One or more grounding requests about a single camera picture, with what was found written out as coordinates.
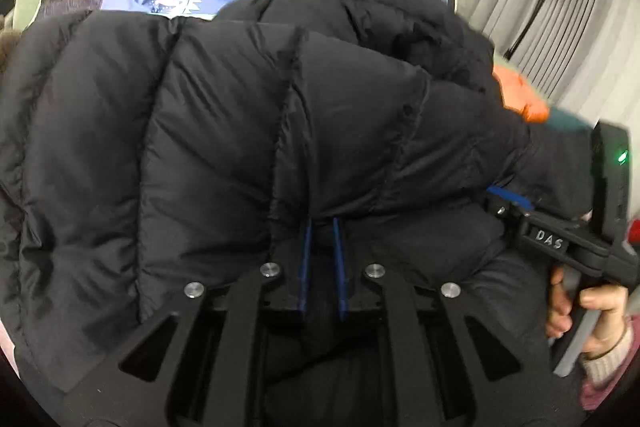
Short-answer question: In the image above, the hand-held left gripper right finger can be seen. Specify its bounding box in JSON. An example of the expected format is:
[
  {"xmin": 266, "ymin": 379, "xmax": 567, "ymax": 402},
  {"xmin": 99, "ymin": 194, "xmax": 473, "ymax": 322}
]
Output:
[{"xmin": 332, "ymin": 217, "xmax": 586, "ymax": 427}]

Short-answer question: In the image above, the orange puffer jacket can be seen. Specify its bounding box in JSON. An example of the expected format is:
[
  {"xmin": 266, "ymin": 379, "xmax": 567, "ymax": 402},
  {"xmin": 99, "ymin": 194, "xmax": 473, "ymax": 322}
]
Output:
[{"xmin": 492, "ymin": 64, "xmax": 551, "ymax": 124}]

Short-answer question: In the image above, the black puffer jacket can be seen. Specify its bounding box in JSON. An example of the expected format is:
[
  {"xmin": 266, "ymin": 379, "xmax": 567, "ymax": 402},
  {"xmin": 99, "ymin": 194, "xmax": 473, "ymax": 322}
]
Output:
[{"xmin": 0, "ymin": 0, "xmax": 596, "ymax": 427}]

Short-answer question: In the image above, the grey curtain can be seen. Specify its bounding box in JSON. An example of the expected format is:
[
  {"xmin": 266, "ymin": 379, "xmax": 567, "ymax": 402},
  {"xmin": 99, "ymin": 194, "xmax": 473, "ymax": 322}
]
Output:
[{"xmin": 455, "ymin": 0, "xmax": 640, "ymax": 128}]

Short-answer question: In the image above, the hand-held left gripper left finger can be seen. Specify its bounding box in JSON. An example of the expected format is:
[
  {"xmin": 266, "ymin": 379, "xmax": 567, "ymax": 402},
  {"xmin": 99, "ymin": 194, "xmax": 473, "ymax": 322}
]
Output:
[{"xmin": 60, "ymin": 218, "xmax": 313, "ymax": 427}]

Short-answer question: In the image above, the dark green velvet garment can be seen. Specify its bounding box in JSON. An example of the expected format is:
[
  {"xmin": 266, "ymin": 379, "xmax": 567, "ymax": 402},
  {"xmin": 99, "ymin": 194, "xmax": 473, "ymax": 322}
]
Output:
[{"xmin": 545, "ymin": 107, "xmax": 596, "ymax": 138}]

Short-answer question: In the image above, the person's right hand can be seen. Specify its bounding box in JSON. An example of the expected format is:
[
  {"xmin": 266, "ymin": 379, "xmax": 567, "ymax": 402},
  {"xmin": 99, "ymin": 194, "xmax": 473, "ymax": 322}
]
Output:
[{"xmin": 545, "ymin": 267, "xmax": 631, "ymax": 358}]

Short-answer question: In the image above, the person's right forearm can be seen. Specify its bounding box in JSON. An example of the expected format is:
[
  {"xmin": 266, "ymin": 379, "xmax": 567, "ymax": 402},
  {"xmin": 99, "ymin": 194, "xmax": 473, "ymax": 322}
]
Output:
[{"xmin": 580, "ymin": 317, "xmax": 640, "ymax": 410}]

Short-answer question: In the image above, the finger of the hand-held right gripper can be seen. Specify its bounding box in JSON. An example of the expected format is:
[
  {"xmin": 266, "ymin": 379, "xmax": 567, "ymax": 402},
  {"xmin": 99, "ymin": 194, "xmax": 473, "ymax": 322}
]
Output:
[{"xmin": 482, "ymin": 186, "xmax": 536, "ymax": 233}]

